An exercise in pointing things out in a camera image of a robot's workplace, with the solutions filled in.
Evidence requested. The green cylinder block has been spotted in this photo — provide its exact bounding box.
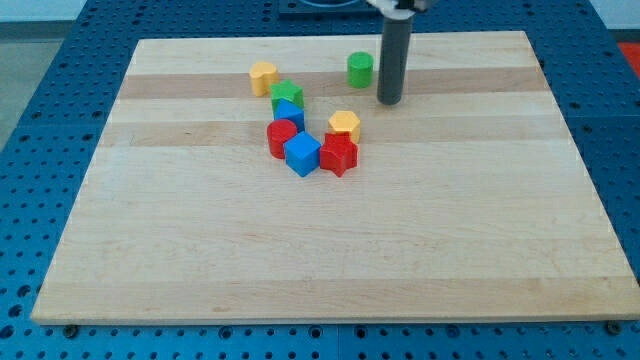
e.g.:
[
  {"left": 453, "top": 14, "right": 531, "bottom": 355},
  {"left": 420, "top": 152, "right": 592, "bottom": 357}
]
[{"left": 347, "top": 51, "right": 374, "bottom": 88}]

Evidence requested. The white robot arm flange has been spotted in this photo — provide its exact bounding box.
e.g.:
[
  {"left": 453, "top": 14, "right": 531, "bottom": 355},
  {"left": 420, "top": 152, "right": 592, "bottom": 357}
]
[{"left": 367, "top": 0, "right": 439, "bottom": 20}]

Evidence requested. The yellow hexagon block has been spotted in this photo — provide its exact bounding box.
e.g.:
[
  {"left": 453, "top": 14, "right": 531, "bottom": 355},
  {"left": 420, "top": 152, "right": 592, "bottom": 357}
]
[{"left": 328, "top": 111, "right": 361, "bottom": 144}]

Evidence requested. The red star block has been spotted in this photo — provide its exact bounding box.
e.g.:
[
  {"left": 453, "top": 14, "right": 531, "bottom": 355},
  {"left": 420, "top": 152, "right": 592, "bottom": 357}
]
[{"left": 319, "top": 133, "right": 358, "bottom": 177}]

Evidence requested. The blue cube block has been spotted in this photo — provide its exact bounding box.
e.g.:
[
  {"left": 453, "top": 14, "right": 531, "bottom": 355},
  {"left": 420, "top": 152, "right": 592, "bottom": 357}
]
[{"left": 284, "top": 132, "right": 321, "bottom": 177}]

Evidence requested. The red cylinder block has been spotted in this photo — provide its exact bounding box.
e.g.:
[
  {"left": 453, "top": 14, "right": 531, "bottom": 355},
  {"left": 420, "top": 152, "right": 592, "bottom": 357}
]
[{"left": 266, "top": 119, "right": 298, "bottom": 159}]

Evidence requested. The blue triangle block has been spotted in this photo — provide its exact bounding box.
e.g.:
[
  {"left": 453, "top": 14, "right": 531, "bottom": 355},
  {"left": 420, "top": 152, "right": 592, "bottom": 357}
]
[{"left": 274, "top": 99, "right": 305, "bottom": 132}]

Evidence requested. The green star block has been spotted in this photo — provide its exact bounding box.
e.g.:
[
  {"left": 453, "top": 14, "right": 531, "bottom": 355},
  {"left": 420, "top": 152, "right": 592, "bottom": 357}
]
[{"left": 269, "top": 79, "right": 304, "bottom": 112}]

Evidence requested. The yellow heart block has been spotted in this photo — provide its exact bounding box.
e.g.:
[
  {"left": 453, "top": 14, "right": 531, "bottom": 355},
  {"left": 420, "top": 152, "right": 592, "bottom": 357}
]
[{"left": 249, "top": 61, "right": 280, "bottom": 97}]

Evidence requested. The light wooden board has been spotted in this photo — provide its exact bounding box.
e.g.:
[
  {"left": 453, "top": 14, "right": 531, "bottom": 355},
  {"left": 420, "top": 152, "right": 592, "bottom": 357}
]
[{"left": 31, "top": 31, "right": 639, "bottom": 325}]

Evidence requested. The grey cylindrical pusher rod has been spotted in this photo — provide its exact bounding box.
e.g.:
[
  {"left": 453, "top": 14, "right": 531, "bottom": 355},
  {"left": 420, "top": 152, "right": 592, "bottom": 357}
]
[{"left": 377, "top": 9, "right": 415, "bottom": 106}]

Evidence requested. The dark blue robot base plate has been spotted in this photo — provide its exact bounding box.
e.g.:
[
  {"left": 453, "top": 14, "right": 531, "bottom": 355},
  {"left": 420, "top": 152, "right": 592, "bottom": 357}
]
[{"left": 275, "top": 0, "right": 378, "bottom": 19}]

